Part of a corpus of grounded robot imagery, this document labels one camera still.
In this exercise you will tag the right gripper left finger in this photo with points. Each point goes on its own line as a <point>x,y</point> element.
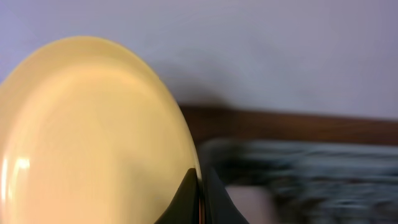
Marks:
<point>185,205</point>

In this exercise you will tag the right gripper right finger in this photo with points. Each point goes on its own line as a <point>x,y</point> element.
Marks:
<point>219,208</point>

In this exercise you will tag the yellow plate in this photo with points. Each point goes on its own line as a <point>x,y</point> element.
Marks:
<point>89,134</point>

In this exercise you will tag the grey dishwasher rack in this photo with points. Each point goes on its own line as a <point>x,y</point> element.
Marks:
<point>312,182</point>

